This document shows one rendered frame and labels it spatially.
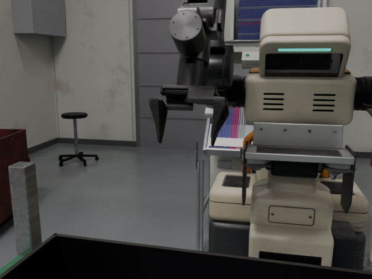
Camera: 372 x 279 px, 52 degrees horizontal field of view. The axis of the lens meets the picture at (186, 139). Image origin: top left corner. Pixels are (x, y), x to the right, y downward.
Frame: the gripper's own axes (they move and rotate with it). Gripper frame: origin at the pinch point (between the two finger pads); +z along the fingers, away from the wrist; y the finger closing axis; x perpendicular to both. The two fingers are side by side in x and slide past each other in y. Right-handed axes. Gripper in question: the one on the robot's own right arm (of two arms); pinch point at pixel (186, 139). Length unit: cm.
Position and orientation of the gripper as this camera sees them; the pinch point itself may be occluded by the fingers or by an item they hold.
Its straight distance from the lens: 68.8
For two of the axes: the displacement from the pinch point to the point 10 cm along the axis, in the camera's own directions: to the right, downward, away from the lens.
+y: 9.8, 0.5, -2.2
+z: -1.0, 9.7, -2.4
